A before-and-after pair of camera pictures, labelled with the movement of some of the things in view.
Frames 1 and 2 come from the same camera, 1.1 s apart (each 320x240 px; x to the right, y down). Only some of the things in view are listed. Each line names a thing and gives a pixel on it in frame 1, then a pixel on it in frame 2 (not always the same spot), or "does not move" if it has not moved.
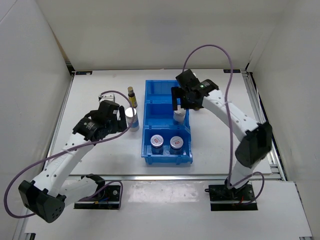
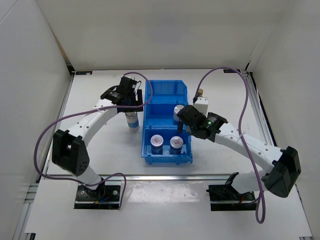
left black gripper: (119, 124) → (139, 101)
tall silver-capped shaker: (129, 116) does not move
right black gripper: (178, 92) → (180, 127)
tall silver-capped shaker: (179, 115) does not move
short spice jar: (157, 141) does not move
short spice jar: (176, 144) does not move
